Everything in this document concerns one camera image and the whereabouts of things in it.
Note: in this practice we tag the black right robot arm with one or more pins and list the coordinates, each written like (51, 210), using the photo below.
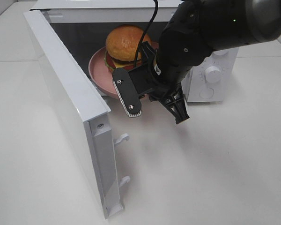
(197, 28)

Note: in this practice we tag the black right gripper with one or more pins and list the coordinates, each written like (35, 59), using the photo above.
(147, 78)

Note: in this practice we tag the white lower microwave knob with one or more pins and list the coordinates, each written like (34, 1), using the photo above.
(211, 74)

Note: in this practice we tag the round microwave door button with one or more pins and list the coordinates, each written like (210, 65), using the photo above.
(207, 93)

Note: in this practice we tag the pink round plate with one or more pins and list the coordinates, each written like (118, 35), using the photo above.
(100, 74)

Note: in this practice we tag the white microwave door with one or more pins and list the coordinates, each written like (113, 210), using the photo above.
(82, 112)

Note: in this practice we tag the burger with sesame bun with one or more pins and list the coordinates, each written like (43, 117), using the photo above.
(121, 45)

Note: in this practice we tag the white microwave oven body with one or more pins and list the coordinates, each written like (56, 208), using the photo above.
(72, 34)

